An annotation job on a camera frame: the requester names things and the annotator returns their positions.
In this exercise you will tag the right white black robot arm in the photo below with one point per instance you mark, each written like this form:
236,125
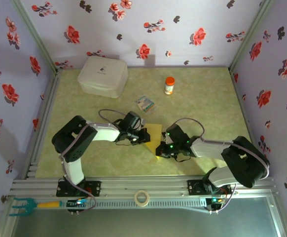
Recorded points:
242,160

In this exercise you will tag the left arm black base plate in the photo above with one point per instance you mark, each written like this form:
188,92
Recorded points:
94,188

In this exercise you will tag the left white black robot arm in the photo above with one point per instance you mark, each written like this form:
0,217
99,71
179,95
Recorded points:
74,143

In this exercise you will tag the aluminium side rail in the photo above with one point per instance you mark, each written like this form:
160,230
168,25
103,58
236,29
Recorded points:
46,111

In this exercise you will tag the orange-capped small bottle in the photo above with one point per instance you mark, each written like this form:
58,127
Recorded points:
169,86

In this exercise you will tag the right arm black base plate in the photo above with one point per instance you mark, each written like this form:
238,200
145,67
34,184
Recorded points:
195,187

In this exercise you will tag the white tape roll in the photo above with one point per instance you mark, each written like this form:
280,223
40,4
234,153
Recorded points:
136,198

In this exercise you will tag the aluminium corner post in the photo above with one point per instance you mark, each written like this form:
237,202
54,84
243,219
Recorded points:
32,34
250,34

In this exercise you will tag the wide aluminium frame rail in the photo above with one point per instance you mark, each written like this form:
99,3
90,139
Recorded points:
146,184

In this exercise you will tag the small printed packet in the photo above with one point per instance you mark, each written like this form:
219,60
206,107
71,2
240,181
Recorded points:
145,104

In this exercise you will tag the white square storage box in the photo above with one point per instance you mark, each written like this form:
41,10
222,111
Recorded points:
101,76

